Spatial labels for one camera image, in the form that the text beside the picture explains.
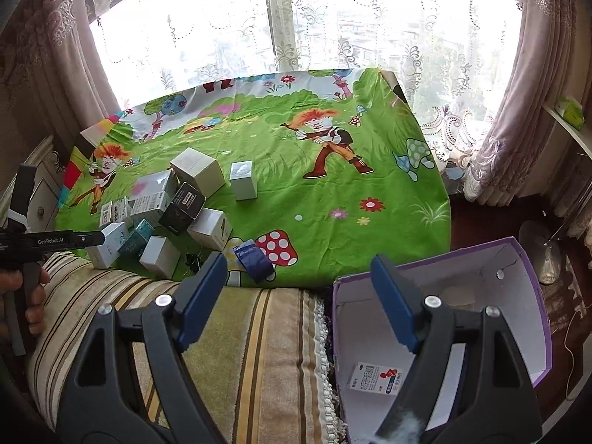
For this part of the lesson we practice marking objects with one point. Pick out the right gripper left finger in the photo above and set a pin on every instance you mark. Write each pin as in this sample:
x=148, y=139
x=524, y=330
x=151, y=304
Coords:
x=128, y=382

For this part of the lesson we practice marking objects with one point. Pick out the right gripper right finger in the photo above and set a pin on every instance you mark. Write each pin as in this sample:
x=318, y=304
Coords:
x=495, y=401

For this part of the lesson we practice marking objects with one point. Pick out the teal box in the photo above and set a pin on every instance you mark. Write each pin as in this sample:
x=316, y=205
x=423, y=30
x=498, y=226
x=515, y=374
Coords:
x=137, y=240

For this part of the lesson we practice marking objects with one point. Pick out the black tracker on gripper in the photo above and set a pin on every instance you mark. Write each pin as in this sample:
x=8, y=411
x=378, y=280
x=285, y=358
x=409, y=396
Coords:
x=19, y=204

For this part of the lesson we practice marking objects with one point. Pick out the purple cardboard box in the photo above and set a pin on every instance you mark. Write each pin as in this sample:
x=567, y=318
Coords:
x=371, y=365

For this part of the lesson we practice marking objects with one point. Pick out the wrapped white medicine box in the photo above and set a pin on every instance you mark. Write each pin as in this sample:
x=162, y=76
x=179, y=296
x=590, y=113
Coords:
x=121, y=211

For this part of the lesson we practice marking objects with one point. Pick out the silver white oblong box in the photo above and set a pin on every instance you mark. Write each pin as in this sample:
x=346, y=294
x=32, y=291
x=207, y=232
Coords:
x=160, y=257

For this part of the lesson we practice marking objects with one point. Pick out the white medicine box text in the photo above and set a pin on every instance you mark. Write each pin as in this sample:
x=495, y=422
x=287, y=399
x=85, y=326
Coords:
x=150, y=207

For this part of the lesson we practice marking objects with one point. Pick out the black binder clip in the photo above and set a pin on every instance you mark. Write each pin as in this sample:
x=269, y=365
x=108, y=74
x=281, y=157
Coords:
x=193, y=263

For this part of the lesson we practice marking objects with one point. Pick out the white box pink stain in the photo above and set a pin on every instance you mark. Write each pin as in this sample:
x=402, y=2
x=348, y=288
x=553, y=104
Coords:
x=150, y=184

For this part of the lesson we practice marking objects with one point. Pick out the black product box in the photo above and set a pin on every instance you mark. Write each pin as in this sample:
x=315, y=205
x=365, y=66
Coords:
x=183, y=209

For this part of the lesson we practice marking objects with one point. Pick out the dark blue pouch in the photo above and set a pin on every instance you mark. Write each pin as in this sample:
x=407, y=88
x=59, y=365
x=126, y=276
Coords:
x=254, y=261

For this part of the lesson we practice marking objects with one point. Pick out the white jeyin cube box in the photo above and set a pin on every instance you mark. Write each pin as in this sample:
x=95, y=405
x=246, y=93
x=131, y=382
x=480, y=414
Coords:
x=212, y=229

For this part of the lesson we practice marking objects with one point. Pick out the large beige cardboard box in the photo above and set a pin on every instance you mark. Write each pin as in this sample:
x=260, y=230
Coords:
x=199, y=170

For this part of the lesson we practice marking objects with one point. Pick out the small silver white box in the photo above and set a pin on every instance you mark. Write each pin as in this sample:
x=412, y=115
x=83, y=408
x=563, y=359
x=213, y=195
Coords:
x=243, y=180

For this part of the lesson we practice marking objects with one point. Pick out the green cartoon print cloth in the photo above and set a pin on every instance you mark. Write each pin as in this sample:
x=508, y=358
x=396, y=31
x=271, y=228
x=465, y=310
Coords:
x=343, y=171

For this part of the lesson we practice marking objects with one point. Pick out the white shelf board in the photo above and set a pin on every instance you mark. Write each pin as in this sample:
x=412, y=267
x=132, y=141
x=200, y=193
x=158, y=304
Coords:
x=583, y=136

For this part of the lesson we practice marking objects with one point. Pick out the green tissue pack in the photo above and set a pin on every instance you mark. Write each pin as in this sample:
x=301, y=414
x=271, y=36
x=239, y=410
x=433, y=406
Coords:
x=571, y=110

